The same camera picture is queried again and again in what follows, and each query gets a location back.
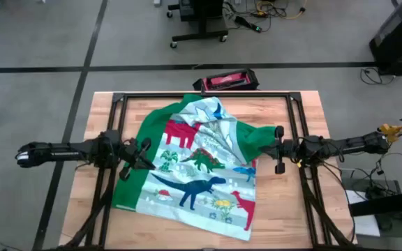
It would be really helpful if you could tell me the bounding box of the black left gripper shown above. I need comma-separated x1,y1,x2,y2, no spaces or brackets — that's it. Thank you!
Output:
119,137,156,181

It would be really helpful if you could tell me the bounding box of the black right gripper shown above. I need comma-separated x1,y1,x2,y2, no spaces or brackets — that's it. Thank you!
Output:
260,125,298,174

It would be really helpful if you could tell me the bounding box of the green dinosaur print towel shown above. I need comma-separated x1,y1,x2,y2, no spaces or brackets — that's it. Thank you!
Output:
111,93,278,242

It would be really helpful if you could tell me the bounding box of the red and black tool case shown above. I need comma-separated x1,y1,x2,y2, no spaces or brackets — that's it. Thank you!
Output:
192,68,260,92

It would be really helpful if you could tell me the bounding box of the grey floor box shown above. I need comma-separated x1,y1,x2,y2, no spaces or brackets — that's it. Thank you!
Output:
339,168,402,242

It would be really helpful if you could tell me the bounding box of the black power adapter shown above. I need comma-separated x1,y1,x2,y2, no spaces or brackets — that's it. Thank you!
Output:
365,185,387,200

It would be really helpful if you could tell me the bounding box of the yellow connector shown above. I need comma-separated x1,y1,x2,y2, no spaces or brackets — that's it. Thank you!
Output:
377,123,402,144

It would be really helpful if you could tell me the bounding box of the white paper sheet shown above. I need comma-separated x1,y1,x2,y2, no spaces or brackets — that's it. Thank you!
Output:
345,190,382,238

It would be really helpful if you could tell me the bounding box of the black power strip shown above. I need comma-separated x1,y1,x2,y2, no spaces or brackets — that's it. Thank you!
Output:
234,15,263,34

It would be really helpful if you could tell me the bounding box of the black rolling stand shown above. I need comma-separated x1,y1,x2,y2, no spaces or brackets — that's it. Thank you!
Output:
165,0,230,49

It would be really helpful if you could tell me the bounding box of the black equipment cabinet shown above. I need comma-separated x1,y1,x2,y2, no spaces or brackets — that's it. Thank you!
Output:
368,0,402,77

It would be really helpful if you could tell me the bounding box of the black metal table frame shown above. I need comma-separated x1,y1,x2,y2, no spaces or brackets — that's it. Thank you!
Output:
43,91,362,251

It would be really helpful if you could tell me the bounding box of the black cable bundle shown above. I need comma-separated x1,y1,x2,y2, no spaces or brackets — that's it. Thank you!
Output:
326,137,402,198

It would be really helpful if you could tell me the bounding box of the black looped floor cable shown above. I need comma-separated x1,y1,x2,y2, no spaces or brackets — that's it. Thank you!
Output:
359,66,396,86

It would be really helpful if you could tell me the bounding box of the yellow cable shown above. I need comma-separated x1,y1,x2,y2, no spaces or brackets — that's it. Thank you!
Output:
255,0,308,20

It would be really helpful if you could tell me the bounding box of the black cable tangle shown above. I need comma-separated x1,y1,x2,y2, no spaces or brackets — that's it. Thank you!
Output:
221,0,292,33

